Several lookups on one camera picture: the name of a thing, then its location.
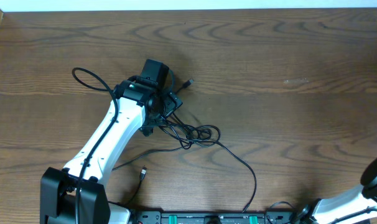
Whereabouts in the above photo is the black USB cable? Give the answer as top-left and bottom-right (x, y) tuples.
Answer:
(112, 78), (258, 214)

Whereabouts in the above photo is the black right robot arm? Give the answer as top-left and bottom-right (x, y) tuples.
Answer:
(293, 158), (377, 224)

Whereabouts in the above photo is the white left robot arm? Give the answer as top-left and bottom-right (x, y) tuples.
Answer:
(40, 79), (182, 223)

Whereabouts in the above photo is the left camera cable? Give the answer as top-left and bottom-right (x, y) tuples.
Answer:
(72, 67), (119, 224)

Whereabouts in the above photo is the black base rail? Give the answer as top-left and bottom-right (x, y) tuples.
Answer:
(128, 210), (295, 224)

